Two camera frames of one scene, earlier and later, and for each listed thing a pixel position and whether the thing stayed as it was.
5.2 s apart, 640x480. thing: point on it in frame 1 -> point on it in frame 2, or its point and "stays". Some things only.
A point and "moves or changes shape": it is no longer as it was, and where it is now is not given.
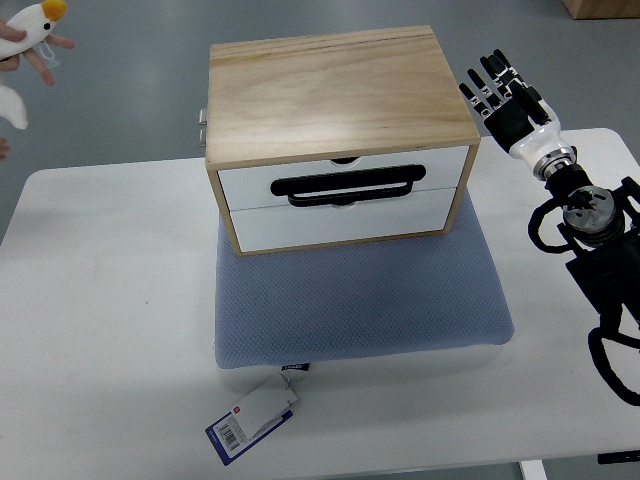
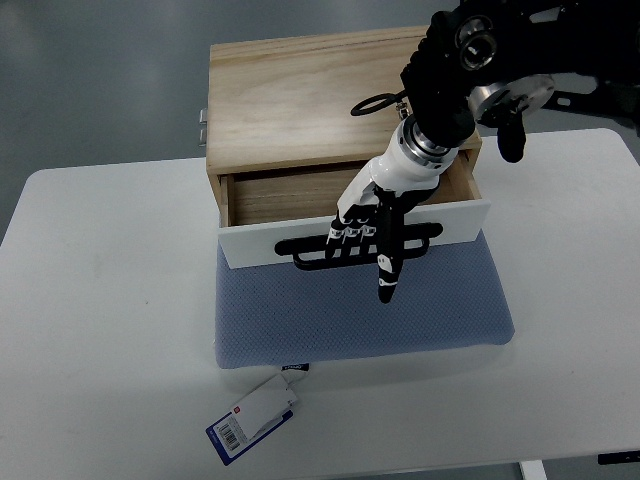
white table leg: x=533 y=470 stays
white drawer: x=250 y=187 moves or changes shape
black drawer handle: x=287 y=187 -> x=295 y=247
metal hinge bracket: x=202 y=121 stays
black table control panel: x=622 y=456 stays
